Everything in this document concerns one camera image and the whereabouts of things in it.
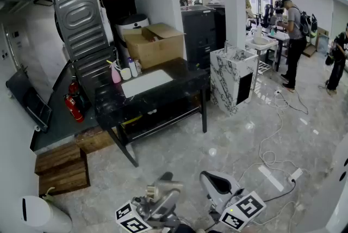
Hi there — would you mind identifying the black office chair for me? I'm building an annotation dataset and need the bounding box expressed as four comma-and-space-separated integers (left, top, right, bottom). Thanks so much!
261, 4, 274, 28

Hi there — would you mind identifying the white cylindrical bin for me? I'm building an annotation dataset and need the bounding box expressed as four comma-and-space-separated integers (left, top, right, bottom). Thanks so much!
18, 195, 73, 233

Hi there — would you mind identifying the black cable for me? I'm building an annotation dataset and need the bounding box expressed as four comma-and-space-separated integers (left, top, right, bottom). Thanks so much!
287, 87, 309, 115

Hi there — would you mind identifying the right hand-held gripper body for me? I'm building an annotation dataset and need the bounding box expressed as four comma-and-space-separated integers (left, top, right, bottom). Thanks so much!
208, 188, 267, 232

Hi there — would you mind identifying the brown cardboard box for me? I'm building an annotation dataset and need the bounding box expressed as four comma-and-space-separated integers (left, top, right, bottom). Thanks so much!
122, 22, 186, 69

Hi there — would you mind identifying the white sink table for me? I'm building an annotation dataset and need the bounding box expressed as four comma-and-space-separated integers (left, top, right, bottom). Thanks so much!
245, 35, 279, 76

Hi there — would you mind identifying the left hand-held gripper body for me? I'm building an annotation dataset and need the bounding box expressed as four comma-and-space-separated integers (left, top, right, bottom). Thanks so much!
116, 196, 181, 233

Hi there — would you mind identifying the wooden step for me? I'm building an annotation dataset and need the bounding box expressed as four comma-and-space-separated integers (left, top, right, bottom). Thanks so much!
34, 142, 91, 196

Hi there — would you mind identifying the white bowl basin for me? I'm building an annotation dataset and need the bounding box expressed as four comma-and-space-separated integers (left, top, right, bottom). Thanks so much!
252, 35, 270, 45

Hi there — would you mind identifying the white floor cable cover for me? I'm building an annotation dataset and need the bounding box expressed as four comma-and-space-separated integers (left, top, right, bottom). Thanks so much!
258, 165, 285, 192

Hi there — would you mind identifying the white bottle with blue sprayer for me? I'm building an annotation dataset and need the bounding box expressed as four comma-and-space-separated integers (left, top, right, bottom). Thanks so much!
127, 57, 139, 78

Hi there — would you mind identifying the black table frame with shelf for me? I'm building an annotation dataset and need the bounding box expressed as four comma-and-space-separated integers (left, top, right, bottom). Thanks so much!
107, 87, 209, 168

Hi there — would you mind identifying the pink spray bottle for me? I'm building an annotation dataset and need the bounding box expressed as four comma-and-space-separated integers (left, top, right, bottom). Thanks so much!
106, 59, 122, 84

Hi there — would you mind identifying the white bin with black lid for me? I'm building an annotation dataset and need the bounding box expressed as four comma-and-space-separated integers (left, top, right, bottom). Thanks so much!
115, 13, 150, 64

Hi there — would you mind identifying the black cabinet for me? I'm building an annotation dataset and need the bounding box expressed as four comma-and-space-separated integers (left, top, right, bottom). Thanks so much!
214, 5, 227, 44
181, 5, 218, 64

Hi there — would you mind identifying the dark table with basin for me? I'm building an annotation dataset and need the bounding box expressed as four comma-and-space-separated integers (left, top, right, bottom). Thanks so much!
268, 25, 291, 72

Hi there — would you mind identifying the translucent plastic bottle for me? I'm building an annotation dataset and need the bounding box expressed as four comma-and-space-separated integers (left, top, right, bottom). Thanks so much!
145, 180, 185, 200

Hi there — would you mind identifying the black marble table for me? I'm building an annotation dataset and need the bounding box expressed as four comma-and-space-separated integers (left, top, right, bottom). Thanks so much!
94, 57, 210, 130

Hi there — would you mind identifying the white curved appliance housing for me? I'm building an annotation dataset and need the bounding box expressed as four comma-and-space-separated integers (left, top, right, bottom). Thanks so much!
299, 142, 348, 233

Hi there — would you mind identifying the marble-pattern pedestal cabinet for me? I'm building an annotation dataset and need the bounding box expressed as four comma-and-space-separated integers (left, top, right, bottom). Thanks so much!
209, 46, 259, 118

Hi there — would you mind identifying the long white cable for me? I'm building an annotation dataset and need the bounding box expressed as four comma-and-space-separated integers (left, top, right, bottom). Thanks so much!
239, 90, 312, 200

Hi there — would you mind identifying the black flat panel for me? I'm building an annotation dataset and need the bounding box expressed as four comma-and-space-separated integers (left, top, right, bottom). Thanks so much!
5, 68, 52, 133

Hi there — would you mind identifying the white sink basin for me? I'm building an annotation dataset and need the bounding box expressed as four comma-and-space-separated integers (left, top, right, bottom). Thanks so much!
121, 69, 174, 99

